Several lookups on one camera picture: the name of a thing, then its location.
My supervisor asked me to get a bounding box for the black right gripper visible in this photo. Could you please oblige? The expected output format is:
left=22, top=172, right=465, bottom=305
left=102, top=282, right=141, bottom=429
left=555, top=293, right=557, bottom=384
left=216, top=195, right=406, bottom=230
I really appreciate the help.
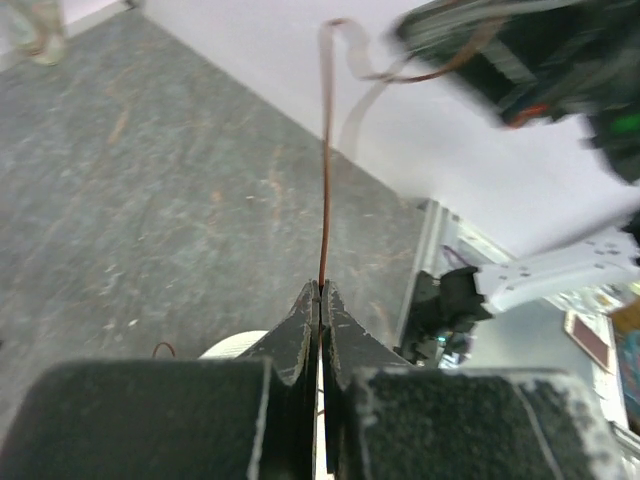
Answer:
left=394, top=1, right=639, bottom=175

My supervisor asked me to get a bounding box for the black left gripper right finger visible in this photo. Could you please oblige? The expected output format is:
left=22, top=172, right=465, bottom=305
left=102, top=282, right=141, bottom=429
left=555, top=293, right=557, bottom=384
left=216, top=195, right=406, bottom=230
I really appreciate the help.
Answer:
left=320, top=281, right=415, bottom=479

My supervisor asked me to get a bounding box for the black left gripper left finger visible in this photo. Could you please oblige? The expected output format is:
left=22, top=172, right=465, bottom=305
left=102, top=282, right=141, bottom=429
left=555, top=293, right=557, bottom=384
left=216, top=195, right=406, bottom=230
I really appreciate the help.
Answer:
left=234, top=280, right=320, bottom=479

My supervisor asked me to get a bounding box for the thin brown wire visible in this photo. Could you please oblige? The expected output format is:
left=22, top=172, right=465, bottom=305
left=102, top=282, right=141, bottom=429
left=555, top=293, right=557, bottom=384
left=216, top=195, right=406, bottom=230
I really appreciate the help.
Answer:
left=152, top=18, right=501, bottom=476

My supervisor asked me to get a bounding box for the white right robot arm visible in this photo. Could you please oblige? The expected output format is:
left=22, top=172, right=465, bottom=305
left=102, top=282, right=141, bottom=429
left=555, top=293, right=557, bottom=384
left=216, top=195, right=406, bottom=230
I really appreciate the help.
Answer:
left=394, top=1, right=639, bottom=366

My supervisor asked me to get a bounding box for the clear glass bottle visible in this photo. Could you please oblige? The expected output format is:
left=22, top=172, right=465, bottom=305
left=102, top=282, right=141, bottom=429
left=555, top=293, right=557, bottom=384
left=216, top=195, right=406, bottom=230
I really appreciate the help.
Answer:
left=1, top=1, right=66, bottom=66

